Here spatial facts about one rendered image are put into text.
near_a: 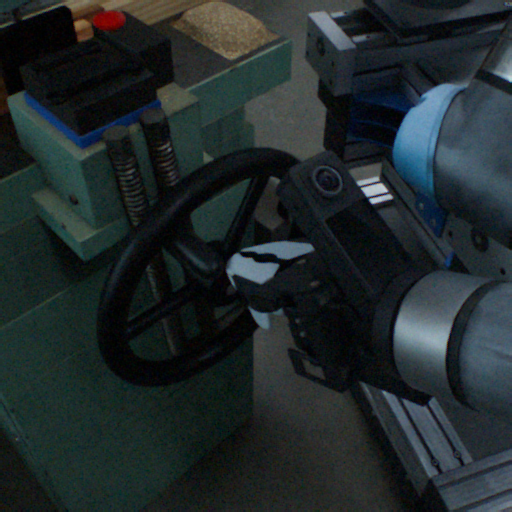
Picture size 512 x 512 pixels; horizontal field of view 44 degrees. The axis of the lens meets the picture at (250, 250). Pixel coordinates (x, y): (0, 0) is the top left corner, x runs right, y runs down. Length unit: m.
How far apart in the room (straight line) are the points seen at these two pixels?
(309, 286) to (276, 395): 1.10
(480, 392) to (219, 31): 0.60
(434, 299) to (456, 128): 0.12
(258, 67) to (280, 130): 1.39
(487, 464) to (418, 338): 0.91
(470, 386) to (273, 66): 0.59
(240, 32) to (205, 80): 0.09
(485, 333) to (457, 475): 0.90
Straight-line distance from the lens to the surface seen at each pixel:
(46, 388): 0.92
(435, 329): 0.36
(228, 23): 0.85
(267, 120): 2.27
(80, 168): 0.59
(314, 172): 0.42
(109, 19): 0.65
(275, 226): 0.99
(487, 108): 0.43
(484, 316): 0.35
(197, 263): 0.53
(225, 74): 0.80
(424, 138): 0.44
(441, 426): 1.28
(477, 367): 0.35
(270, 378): 1.55
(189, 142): 0.66
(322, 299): 0.43
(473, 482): 1.24
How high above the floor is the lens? 1.31
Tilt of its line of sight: 47 degrees down
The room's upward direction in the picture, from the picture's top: straight up
